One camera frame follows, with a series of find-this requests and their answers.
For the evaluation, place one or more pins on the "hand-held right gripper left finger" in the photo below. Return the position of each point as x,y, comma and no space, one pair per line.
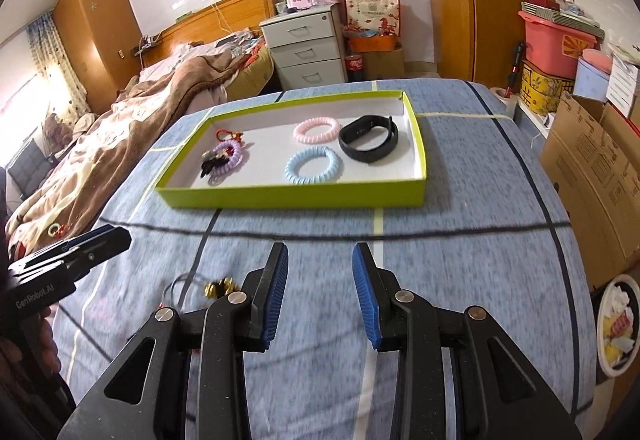
277,300

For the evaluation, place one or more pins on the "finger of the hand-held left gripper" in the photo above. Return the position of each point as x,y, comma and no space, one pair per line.
100,250
92,235

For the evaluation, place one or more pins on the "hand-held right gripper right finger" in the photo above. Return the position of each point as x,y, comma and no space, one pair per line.
365,300

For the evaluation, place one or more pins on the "green shallow cardboard box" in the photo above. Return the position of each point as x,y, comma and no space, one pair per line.
300,197

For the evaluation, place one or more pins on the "black smart band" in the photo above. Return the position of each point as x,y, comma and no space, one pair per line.
350,145

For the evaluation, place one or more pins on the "person's left hand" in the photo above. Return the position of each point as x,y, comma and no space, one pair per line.
47,340

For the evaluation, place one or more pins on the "floral quilt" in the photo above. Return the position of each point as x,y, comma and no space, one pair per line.
100,155

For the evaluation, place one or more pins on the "brown stuffed toy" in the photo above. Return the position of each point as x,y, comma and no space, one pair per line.
57,128

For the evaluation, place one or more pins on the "bed with brown blanket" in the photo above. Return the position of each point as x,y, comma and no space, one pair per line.
165,85

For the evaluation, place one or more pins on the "patterned curtain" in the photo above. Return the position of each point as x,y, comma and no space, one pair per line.
60,65

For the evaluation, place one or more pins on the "narrow wooden wardrobe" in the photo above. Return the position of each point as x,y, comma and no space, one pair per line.
95,30

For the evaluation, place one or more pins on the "red cola bottle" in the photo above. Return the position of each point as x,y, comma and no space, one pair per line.
355,68

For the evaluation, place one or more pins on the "small brown cardboard box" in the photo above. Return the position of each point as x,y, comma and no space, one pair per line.
385,65

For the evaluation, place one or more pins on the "white tape roll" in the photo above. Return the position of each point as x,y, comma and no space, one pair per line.
500,93

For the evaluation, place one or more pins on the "grey drawer nightstand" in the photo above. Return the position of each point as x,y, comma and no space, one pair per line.
305,50

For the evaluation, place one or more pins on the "large brown cardboard box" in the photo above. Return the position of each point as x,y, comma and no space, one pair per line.
590,180

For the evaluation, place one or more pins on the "orange box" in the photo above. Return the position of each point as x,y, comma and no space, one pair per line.
372,44

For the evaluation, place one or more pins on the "wooden headboard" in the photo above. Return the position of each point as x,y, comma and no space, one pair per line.
225,15

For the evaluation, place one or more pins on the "yellow black patterned box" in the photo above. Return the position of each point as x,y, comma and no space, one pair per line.
542,88

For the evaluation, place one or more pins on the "red black pole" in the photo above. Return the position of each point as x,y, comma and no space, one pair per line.
514,65

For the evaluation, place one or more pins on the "red gift bag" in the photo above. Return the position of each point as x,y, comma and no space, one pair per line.
372,15

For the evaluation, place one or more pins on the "pink floral box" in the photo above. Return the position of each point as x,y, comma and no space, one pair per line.
315,1

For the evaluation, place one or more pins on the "pink plastic bucket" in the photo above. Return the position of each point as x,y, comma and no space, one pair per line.
545,50

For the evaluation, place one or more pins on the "pale blue box pink lid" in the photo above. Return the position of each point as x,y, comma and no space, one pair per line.
590,80

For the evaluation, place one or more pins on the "white labelled cardboard box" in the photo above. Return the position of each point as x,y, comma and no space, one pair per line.
625,80

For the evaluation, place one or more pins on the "striped flat box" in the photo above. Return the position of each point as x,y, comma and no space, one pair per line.
555,15

